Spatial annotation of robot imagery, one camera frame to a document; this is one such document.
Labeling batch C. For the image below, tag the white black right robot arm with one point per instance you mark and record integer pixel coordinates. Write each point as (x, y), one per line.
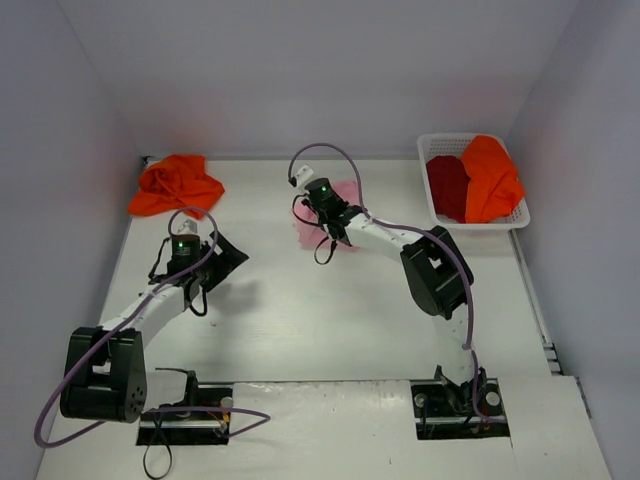
(437, 275)

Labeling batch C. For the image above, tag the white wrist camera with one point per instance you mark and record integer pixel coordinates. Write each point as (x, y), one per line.
(302, 177)
(188, 227)

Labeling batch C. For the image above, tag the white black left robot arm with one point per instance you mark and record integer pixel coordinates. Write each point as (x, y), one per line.
(106, 367)

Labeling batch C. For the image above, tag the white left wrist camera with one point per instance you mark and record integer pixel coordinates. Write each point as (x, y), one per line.
(188, 227)

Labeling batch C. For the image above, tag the dark red t shirt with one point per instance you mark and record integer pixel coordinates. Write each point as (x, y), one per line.
(448, 182)

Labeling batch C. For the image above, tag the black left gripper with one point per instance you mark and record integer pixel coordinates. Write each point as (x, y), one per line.
(220, 259)

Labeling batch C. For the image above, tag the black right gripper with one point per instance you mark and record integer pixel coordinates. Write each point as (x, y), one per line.
(310, 205)

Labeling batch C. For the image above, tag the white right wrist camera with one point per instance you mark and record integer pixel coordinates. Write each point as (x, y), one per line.
(302, 177)

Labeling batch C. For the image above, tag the white plastic basket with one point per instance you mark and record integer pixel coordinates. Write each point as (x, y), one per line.
(431, 145)

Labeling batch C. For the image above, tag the orange t shirt on table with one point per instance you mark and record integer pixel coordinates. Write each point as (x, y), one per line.
(176, 182)

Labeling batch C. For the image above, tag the orange t shirt in basket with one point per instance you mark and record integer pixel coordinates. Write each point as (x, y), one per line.
(494, 189)

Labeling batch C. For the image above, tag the pink t shirt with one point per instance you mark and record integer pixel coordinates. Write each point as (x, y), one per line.
(310, 233)

